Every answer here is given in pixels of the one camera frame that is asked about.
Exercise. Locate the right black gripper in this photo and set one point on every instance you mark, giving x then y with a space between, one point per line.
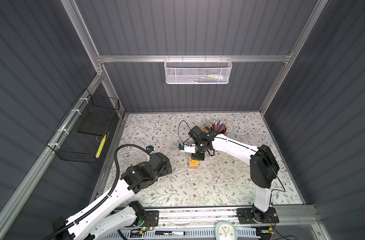
198 157

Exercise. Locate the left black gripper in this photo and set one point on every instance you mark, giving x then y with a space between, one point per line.
166 171

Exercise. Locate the light wood block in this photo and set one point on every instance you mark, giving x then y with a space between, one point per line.
192 167

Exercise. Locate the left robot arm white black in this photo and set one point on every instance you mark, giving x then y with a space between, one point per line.
67 230

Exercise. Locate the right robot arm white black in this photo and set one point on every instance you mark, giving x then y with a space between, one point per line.
263 167

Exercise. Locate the yellow calculator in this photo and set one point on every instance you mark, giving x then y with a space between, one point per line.
206 129

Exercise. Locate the bundle of pens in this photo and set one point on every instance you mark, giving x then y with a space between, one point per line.
218 126

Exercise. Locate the yellow marker pen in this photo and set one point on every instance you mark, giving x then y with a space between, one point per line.
101 146

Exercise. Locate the markers in white basket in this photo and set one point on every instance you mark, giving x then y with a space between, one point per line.
209 79

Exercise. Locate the black foam pad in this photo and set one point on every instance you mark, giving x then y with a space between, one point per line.
96 124

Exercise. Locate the white alarm clock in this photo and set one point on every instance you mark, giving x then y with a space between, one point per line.
225 231

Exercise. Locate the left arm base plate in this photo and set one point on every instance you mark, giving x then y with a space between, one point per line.
150 220

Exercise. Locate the black wire mesh basket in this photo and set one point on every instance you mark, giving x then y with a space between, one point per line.
68 144

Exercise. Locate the white wire mesh basket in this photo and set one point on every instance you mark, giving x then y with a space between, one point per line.
180 71

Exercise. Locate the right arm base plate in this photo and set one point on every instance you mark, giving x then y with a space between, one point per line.
254 215

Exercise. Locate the aluminium rail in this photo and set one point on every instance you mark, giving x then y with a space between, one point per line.
287 214

